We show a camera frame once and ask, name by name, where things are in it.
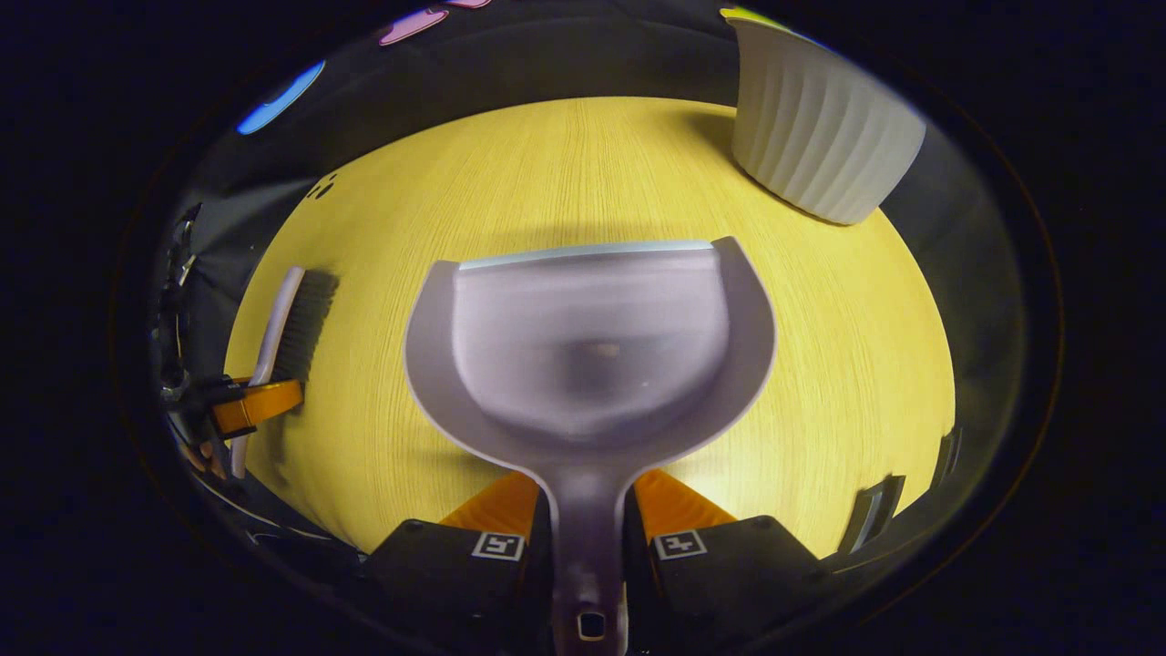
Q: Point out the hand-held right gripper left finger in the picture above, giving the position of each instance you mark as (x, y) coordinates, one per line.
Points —
(455, 583)

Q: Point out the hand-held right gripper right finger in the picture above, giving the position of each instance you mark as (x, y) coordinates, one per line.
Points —
(729, 583)

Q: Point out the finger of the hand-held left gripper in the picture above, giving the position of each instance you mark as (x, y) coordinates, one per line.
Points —
(260, 405)

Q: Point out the small lilac broom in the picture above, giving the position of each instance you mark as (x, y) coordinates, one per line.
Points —
(287, 310)

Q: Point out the pale lilac plastic dustpan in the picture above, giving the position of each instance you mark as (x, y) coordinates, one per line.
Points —
(583, 355)

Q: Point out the white ribbed garbage bin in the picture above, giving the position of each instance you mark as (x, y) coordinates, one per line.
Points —
(820, 137)

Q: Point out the black table clamp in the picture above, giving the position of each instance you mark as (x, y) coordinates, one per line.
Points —
(946, 460)
(873, 515)

